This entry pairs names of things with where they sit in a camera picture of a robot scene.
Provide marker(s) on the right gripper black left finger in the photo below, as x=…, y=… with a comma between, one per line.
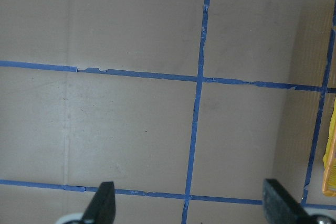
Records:
x=102, y=208

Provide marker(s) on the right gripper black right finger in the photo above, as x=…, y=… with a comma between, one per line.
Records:
x=279, y=206

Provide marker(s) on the yellow plastic basket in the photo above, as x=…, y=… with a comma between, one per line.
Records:
x=328, y=182

